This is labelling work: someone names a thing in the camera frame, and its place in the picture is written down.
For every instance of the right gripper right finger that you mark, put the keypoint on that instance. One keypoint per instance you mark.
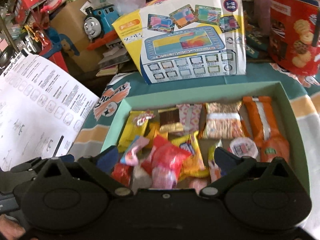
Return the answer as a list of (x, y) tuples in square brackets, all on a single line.
[(235, 169)]

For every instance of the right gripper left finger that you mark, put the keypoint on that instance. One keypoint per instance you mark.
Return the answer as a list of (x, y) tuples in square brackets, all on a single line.
[(99, 169)]

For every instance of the white jelly cup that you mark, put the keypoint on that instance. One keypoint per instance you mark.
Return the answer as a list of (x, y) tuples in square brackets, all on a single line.
[(244, 146)]

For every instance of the pink strawberry snack packet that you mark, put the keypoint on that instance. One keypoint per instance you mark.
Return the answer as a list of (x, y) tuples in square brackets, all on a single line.
[(130, 155)]

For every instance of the pink white patterned snack packet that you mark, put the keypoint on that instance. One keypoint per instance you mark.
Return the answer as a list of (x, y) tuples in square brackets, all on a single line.
[(189, 118)]

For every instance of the brown chocolate packet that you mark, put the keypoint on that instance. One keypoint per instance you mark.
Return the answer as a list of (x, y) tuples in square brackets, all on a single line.
[(169, 120)]

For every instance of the person's left hand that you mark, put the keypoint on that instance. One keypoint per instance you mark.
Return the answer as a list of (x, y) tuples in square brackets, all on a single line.
[(10, 229)]

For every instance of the red candy wrapper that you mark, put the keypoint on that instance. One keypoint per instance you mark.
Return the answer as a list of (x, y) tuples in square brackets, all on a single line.
[(122, 173)]

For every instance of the purple yellow snack packet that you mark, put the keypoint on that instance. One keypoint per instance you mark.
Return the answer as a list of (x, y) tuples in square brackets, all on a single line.
[(193, 166)]

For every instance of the noodle snack packet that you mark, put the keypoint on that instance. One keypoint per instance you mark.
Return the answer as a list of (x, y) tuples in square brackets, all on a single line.
[(222, 126)]

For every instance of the orange snack packet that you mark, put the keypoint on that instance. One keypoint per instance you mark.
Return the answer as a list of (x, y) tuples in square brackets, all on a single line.
[(265, 130)]

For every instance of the yellow foil snack packet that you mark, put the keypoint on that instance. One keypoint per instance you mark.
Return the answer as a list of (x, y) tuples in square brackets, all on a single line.
[(136, 125)]

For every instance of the pink jelly packet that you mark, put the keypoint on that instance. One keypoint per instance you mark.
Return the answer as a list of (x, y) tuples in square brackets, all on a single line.
[(166, 162)]

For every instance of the teal cardboard box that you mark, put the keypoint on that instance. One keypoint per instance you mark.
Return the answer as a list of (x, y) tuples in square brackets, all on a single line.
[(225, 93)]

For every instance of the white printed paper sheet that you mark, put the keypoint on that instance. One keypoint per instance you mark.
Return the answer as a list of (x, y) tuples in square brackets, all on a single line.
[(43, 109)]

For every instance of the toy tablet box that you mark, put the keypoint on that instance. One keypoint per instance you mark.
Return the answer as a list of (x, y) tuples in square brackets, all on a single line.
[(185, 39)]

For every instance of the blue toy train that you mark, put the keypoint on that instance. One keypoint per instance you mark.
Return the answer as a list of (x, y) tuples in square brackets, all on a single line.
[(98, 22)]

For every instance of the red cookie tin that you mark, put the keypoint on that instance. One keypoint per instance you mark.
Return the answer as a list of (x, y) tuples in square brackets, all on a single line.
[(294, 35)]

